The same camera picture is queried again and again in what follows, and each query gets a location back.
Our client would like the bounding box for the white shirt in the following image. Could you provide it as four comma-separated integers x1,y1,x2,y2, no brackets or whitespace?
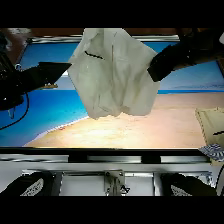
67,28,161,121

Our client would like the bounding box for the beige garment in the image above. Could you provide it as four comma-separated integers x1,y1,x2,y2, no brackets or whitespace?
194,106,224,165

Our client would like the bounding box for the blue white striped garment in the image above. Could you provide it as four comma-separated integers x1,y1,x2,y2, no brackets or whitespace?
198,143,224,163

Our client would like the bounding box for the black cable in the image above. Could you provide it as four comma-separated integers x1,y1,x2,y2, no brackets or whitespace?
0,92,31,132

